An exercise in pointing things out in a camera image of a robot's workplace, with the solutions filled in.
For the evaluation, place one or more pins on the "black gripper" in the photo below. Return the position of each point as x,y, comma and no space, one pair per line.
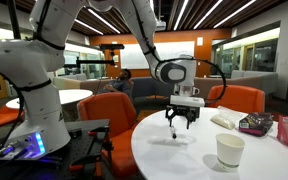
183,111

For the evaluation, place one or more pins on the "black marker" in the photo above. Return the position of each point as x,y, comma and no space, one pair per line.
173,132

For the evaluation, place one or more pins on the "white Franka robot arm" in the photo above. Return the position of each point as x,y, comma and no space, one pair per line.
27,63

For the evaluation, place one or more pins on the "white paper cup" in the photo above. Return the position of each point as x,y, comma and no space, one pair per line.
230,155

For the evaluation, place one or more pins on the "clear plastic bag white contents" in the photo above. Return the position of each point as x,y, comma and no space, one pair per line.
223,120

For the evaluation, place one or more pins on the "blue grey sofa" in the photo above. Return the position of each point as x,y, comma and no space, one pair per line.
147,88

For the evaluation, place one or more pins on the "orange chair with wide backrest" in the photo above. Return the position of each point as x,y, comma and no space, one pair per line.
240,98

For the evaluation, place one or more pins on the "orange chair beside robot stand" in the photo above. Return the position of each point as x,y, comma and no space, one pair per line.
112,111

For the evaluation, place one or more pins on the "seated person in grey shirt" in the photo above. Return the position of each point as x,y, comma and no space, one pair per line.
120,85

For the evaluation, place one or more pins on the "dark purple snack bag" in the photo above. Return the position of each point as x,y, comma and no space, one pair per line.
255,124

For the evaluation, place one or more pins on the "beige sofa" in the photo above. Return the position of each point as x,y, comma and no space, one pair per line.
247,81

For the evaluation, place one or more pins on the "white ceiling projector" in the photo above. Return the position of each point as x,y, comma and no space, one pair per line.
160,25

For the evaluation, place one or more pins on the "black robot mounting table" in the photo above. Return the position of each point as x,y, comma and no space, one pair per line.
80,146

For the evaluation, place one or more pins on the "small round white table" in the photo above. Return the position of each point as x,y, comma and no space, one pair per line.
74,96

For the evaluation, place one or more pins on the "beige armchair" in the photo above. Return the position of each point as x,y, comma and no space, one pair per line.
69,81

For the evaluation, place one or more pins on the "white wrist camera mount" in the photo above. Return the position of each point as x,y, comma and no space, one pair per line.
187,100

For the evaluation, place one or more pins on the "white wall whiteboard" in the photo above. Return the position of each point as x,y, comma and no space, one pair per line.
177,50

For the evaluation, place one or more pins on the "white wall panel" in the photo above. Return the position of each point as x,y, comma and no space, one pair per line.
200,41

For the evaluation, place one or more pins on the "black camera on boom stand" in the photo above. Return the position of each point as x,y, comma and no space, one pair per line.
111,46

